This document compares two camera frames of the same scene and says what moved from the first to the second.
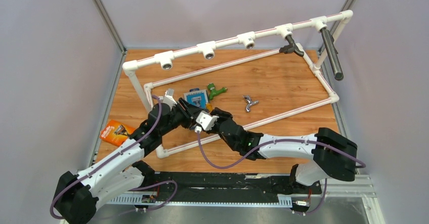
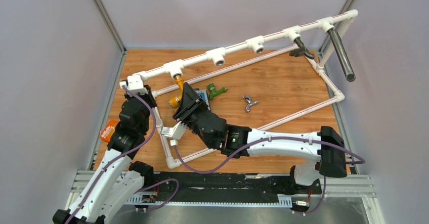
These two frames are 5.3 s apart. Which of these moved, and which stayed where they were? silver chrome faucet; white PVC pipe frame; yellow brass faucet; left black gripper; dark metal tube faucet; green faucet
Moved: left black gripper; dark metal tube faucet; yellow brass faucet; white PVC pipe frame
Stayed: silver chrome faucet; green faucet
